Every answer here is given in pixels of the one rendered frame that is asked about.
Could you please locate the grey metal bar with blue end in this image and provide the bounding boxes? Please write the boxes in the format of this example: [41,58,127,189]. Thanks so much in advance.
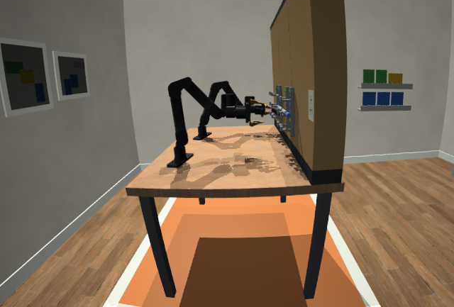
[277,106,291,118]

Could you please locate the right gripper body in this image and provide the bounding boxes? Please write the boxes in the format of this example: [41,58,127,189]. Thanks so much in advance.
[236,99,251,123]

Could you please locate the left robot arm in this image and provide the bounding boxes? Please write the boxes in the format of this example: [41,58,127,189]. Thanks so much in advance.
[193,81,264,140]

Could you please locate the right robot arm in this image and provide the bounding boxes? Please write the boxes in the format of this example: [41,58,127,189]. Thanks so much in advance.
[167,77,237,167]

